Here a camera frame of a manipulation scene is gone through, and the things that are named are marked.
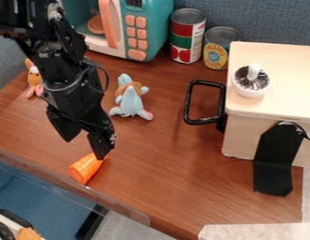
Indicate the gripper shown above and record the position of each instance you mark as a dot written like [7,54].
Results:
[75,97]

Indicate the orange toy cup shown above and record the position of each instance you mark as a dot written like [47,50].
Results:
[84,168]

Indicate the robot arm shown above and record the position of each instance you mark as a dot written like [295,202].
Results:
[40,37]

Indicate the blue plush mouse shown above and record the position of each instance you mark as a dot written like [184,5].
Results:
[130,98]

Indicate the orange plush animal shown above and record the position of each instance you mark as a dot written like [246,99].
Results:
[33,79]

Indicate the drawer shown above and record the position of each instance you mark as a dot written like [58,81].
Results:
[188,103]

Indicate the toy microwave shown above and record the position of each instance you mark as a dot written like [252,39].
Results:
[136,25]

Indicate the red green white can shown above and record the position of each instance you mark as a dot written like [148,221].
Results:
[187,37]

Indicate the yellow blue can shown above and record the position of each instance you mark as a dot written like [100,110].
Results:
[217,50]

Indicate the white toy mushroom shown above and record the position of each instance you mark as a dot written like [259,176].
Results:
[251,81]

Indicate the cabinet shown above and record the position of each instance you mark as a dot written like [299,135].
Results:
[282,100]

